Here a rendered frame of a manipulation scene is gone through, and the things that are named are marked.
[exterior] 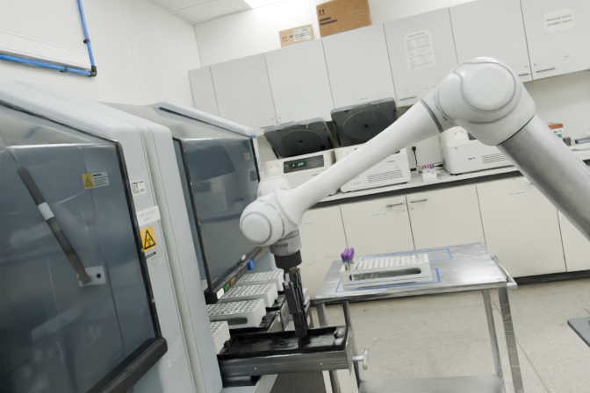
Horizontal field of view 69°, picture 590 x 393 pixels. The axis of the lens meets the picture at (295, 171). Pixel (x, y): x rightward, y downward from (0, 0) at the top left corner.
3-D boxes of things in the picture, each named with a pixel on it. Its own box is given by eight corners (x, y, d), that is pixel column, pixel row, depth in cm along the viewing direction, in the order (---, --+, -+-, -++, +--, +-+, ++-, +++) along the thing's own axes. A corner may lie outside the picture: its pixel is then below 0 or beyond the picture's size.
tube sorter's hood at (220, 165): (53, 322, 125) (3, 104, 121) (160, 260, 184) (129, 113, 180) (217, 303, 113) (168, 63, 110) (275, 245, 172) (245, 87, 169)
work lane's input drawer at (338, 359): (113, 393, 123) (106, 363, 123) (140, 367, 137) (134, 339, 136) (368, 376, 107) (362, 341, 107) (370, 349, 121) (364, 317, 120)
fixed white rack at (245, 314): (170, 339, 137) (166, 320, 137) (184, 325, 147) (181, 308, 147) (258, 331, 131) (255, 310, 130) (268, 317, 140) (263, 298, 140)
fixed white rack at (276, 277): (209, 302, 167) (205, 286, 167) (219, 292, 177) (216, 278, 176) (282, 294, 160) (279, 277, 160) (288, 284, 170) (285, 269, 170)
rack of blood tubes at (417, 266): (342, 289, 148) (339, 272, 148) (346, 279, 158) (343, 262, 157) (432, 281, 140) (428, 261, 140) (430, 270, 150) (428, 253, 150)
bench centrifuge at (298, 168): (269, 205, 357) (255, 129, 353) (289, 195, 416) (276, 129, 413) (335, 195, 342) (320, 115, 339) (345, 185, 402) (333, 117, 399)
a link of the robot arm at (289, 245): (262, 238, 117) (267, 259, 117) (295, 233, 115) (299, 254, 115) (271, 230, 126) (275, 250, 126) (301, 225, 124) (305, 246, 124)
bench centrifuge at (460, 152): (451, 176, 324) (436, 85, 320) (442, 169, 384) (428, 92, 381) (532, 163, 311) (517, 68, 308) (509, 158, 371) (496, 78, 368)
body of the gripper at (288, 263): (277, 249, 125) (284, 280, 126) (269, 257, 117) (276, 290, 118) (302, 246, 124) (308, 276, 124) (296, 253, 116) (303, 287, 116)
